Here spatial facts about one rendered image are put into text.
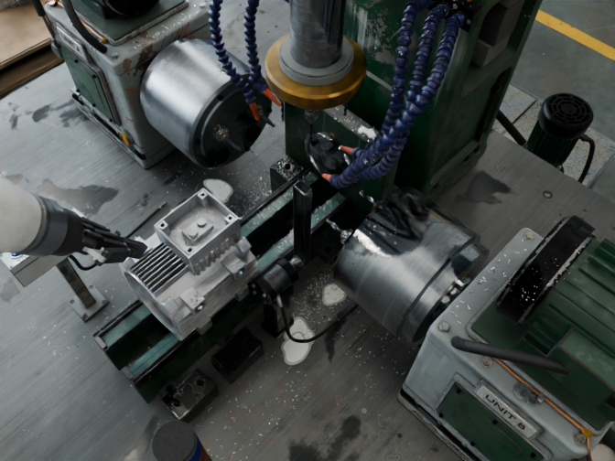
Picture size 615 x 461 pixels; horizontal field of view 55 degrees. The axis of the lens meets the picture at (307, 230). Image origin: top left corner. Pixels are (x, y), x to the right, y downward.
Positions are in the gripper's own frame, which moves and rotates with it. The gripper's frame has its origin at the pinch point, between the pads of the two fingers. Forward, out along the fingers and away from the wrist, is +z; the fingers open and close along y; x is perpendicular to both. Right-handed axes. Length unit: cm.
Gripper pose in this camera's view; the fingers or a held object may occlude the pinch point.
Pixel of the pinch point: (130, 248)
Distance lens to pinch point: 113.9
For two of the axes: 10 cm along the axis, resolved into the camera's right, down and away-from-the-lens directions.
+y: -7.1, -6.0, 3.7
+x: -6.1, 7.8, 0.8
